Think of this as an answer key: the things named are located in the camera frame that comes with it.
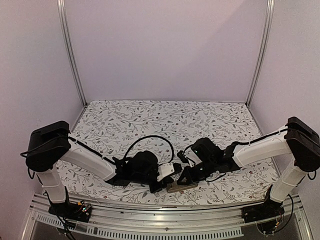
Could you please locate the front aluminium rail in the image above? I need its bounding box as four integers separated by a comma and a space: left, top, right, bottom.
21, 193, 313, 240

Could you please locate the right aluminium frame post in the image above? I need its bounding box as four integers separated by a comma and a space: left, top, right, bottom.
245, 0, 275, 108

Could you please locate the floral patterned table mat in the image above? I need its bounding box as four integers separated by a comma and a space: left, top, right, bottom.
57, 100, 278, 205

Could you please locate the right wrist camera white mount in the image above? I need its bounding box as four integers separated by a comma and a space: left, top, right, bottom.
177, 150, 196, 167

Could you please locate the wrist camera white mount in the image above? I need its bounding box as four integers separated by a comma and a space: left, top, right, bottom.
177, 150, 196, 167
157, 162, 182, 182

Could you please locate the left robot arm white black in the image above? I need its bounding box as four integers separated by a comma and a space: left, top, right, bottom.
20, 120, 171, 217

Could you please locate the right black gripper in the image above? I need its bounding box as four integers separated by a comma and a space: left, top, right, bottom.
177, 158, 217, 186

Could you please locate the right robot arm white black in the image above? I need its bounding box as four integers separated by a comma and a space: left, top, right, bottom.
177, 116, 320, 218

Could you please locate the white remote control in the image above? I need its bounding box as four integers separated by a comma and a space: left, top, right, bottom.
166, 181, 199, 193

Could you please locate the aluminium frame post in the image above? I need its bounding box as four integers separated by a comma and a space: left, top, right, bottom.
56, 0, 88, 108
245, 0, 275, 108

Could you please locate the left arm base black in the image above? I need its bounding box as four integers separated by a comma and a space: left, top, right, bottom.
48, 199, 92, 223

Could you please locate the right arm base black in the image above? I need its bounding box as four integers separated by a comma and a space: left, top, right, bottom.
241, 191, 285, 223

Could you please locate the left aluminium frame post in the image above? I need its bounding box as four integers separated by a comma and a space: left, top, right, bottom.
56, 0, 88, 108

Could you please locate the left black camera cable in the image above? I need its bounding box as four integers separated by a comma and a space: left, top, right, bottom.
123, 135, 175, 166

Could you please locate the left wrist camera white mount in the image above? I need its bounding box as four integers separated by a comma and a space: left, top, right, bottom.
157, 162, 182, 182

